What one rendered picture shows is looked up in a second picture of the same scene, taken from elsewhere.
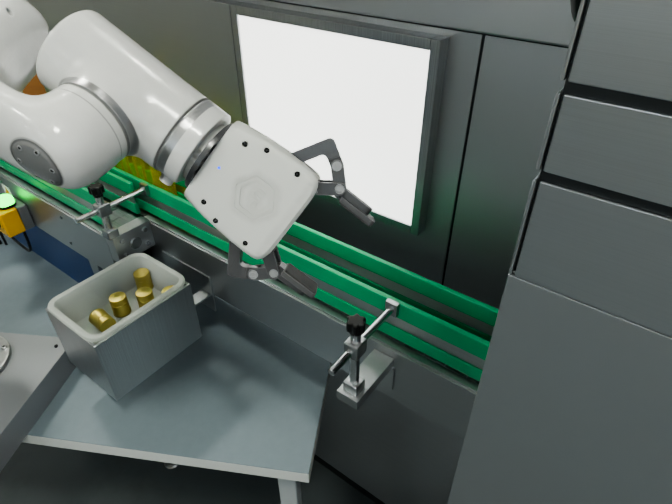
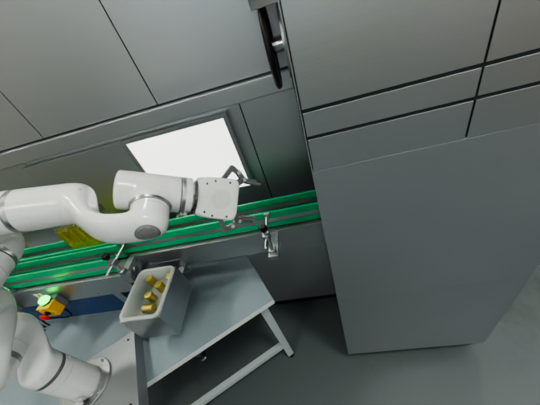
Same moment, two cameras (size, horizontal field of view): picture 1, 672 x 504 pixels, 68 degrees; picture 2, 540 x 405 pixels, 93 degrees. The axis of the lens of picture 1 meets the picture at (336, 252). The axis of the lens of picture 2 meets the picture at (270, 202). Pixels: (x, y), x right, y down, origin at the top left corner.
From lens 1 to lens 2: 0.23 m
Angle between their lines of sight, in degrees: 18
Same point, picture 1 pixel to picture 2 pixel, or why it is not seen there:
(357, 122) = (206, 158)
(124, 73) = (152, 184)
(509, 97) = (259, 120)
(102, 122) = (161, 204)
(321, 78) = (182, 150)
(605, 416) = (357, 194)
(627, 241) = (338, 143)
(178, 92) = (173, 179)
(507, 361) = (325, 198)
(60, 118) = (149, 210)
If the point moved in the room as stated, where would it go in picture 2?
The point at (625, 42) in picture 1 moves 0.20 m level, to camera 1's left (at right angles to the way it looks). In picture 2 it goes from (312, 93) to (230, 141)
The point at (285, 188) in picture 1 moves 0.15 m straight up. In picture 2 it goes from (229, 190) to (202, 133)
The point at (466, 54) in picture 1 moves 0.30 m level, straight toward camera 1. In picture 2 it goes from (236, 112) to (265, 142)
